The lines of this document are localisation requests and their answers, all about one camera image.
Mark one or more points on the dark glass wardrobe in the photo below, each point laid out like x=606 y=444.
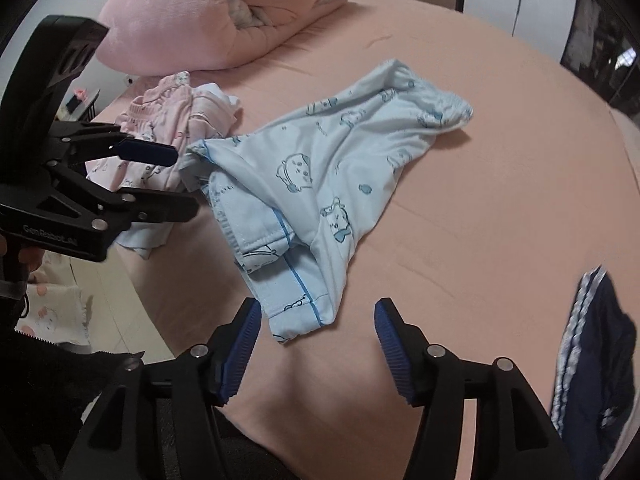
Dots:
x=601 y=52

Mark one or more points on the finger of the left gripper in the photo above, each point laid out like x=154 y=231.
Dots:
x=126 y=206
x=125 y=147

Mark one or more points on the pink bed sheet mattress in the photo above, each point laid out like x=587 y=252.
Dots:
x=482 y=244

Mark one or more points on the light blue cartoon pajama garment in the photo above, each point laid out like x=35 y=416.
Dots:
x=294 y=198

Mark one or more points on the navy striped shorts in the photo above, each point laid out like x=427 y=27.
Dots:
x=594 y=388

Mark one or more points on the pink clothes pile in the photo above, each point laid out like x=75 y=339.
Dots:
x=168 y=117

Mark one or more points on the person's left hand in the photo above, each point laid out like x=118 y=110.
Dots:
x=20 y=259

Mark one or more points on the rolled pink quilt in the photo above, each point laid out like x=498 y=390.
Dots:
x=161 y=37

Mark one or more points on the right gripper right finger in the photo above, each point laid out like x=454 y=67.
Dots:
x=514 y=435

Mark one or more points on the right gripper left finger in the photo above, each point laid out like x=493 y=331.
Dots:
x=157 y=421

